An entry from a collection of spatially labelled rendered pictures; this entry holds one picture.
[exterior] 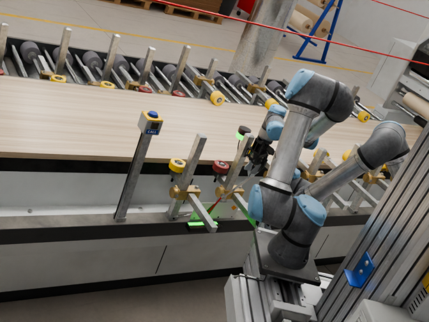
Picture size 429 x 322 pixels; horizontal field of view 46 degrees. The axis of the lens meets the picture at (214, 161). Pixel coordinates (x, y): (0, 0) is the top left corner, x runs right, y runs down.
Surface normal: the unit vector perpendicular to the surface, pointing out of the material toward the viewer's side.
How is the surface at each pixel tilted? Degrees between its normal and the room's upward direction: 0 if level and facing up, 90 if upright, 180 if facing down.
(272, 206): 64
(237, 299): 0
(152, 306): 0
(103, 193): 90
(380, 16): 90
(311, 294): 0
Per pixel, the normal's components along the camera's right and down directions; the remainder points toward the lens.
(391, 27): -0.79, 0.01
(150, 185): 0.45, 0.56
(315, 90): 0.10, 0.07
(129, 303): 0.34, -0.83
